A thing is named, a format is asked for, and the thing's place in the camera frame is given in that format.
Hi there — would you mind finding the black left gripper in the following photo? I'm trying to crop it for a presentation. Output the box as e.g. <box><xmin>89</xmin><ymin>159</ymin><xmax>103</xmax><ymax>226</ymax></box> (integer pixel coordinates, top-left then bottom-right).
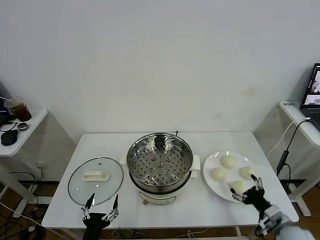
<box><xmin>80</xmin><ymin>192</ymin><xmax>120</xmax><ymax>240</ymax></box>

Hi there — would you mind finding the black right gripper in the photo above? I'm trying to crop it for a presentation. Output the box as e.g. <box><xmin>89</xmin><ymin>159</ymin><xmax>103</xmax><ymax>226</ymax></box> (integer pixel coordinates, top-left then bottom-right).
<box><xmin>228</xmin><ymin>173</ymin><xmax>272</xmax><ymax>212</ymax></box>

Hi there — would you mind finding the white steamed baozi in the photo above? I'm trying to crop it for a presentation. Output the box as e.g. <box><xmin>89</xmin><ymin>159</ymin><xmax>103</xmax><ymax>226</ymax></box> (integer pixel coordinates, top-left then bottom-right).
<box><xmin>220</xmin><ymin>155</ymin><xmax>237</xmax><ymax>170</ymax></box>
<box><xmin>209</xmin><ymin>167</ymin><xmax>227</xmax><ymax>182</ymax></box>
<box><xmin>231</xmin><ymin>180</ymin><xmax>250</xmax><ymax>195</ymax></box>
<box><xmin>239</xmin><ymin>166</ymin><xmax>257</xmax><ymax>180</ymax></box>

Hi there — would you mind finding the glass lid cream handle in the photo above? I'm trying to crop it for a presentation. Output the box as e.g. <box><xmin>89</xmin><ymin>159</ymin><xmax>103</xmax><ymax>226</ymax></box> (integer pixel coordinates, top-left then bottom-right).
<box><xmin>67</xmin><ymin>156</ymin><xmax>125</xmax><ymax>206</ymax></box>

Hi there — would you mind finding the stainless steel steamer basket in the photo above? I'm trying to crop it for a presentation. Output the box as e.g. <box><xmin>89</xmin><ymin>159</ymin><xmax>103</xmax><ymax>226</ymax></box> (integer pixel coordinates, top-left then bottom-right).
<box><xmin>119</xmin><ymin>132</ymin><xmax>201</xmax><ymax>188</ymax></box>

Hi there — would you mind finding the white round plate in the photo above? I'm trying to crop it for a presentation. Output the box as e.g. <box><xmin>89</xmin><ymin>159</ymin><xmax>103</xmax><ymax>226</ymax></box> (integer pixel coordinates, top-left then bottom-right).
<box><xmin>202</xmin><ymin>150</ymin><xmax>264</xmax><ymax>203</ymax></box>

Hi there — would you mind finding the cream electric cooking pot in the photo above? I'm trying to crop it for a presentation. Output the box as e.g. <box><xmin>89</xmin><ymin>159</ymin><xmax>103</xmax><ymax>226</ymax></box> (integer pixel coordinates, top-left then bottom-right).
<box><xmin>121</xmin><ymin>162</ymin><xmax>201</xmax><ymax>206</ymax></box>

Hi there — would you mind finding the white side table with label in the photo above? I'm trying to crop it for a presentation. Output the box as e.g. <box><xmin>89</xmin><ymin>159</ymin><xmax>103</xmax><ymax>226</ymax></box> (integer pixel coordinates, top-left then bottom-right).
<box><xmin>278</xmin><ymin>100</ymin><xmax>320</xmax><ymax>217</ymax></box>

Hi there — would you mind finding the white side table rounded corner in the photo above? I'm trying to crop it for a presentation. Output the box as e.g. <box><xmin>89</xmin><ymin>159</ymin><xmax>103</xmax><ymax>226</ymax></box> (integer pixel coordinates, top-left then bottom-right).
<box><xmin>0</xmin><ymin>108</ymin><xmax>49</xmax><ymax>218</ymax></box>

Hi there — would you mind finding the black computer mouse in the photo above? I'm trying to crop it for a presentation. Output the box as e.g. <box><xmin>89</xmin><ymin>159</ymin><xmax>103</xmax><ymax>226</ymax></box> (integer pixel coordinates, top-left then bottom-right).
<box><xmin>0</xmin><ymin>129</ymin><xmax>20</xmax><ymax>146</ymax></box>

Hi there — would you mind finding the plastic cup iced coffee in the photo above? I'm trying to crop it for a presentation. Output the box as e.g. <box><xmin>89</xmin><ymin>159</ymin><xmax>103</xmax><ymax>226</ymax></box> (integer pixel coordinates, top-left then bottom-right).
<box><xmin>3</xmin><ymin>96</ymin><xmax>33</xmax><ymax>123</ymax></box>

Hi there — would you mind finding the laptop with lit screen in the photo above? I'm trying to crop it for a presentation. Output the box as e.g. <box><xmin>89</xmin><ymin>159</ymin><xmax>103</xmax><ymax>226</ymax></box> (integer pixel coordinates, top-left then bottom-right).
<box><xmin>299</xmin><ymin>62</ymin><xmax>320</xmax><ymax>122</ymax></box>

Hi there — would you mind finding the dark laptop purple glow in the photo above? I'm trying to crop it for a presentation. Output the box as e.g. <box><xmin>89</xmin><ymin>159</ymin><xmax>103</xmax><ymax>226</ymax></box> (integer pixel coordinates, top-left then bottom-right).
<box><xmin>0</xmin><ymin>79</ymin><xmax>16</xmax><ymax>126</ymax></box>

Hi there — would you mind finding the black cable with adapter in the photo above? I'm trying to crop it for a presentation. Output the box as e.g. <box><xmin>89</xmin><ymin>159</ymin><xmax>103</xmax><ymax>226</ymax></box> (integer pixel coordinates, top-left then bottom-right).
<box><xmin>276</xmin><ymin>116</ymin><xmax>312</xmax><ymax>196</ymax></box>

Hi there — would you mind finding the white charging cable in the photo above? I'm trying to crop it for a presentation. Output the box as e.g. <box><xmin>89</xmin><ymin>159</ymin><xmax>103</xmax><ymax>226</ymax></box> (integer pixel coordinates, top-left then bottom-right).
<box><xmin>267</xmin><ymin>117</ymin><xmax>312</xmax><ymax>157</ymax></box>

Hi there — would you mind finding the black floor cable loop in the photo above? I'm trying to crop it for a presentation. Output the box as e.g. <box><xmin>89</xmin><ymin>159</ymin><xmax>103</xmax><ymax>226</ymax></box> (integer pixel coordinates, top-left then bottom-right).
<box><xmin>8</xmin><ymin>170</ymin><xmax>39</xmax><ymax>208</ymax></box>

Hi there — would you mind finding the thin black desk cable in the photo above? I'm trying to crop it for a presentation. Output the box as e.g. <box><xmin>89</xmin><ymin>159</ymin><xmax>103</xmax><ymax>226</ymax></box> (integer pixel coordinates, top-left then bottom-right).
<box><xmin>0</xmin><ymin>120</ymin><xmax>19</xmax><ymax>133</ymax></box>

